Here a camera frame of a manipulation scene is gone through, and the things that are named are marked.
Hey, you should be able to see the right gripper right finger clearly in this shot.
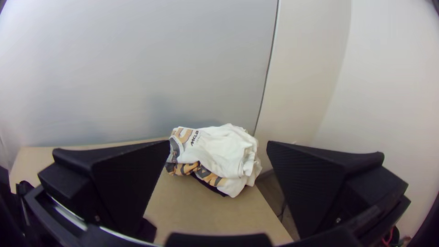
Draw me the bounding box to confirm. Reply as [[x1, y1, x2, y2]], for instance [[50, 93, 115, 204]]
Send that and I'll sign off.
[[266, 140, 409, 240]]

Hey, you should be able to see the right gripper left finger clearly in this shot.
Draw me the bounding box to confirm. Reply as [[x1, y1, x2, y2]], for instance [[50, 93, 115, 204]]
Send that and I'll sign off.
[[37, 140, 171, 237]]

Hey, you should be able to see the pile of folded clothes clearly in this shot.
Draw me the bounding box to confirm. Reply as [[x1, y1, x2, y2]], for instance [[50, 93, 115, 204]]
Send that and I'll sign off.
[[164, 123, 263, 199]]

